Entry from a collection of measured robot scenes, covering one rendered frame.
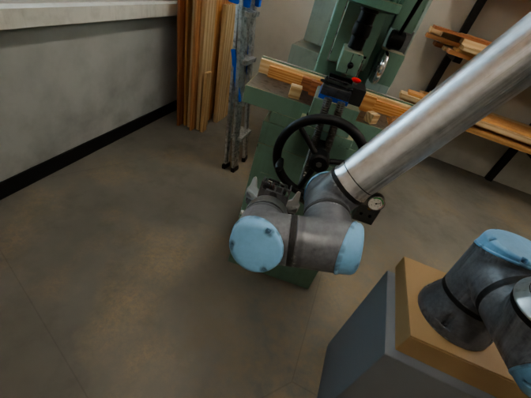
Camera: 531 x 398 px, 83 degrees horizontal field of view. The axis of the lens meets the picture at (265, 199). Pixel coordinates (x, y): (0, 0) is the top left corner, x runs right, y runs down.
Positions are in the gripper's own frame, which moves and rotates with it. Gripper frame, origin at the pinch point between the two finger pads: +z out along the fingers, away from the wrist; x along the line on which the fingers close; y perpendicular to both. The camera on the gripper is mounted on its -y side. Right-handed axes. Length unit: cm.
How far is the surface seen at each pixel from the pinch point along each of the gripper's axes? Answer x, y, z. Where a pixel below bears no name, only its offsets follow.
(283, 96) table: 7.9, 26.7, 25.6
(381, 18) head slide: -15, 61, 39
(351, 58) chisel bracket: -9, 45, 31
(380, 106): -26, 35, 39
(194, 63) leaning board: 86, 32, 147
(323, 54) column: 0, 47, 54
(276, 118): 7.8, 19.2, 28.1
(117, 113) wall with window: 120, -15, 118
